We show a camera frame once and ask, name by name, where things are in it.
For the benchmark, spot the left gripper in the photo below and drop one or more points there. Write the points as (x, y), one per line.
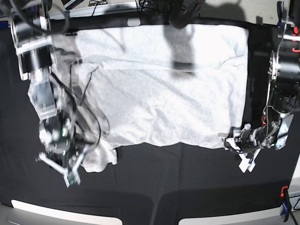
(245, 142)

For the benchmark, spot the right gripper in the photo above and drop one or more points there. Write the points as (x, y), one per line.
(69, 161)

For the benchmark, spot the white Hugging Face t-shirt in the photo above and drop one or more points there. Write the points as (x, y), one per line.
(154, 84)

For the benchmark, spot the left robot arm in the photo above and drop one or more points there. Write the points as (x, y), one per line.
(282, 101)

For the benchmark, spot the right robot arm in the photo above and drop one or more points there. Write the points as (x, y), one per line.
(53, 101)

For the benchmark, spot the red blue clamp near-right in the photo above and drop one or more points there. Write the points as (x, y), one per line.
(285, 204)

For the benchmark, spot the black table cloth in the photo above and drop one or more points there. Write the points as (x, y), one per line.
(149, 185)

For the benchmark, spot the blue clamp far-right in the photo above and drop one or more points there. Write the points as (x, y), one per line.
(281, 10)

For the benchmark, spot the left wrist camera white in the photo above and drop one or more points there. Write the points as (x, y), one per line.
(246, 164)

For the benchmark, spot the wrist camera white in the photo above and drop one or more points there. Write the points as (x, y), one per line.
(246, 164)
(71, 179)

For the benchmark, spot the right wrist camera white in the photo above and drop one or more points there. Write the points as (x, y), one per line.
(71, 179)

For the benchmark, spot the aluminium frame rail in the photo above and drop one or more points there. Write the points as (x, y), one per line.
(104, 10)

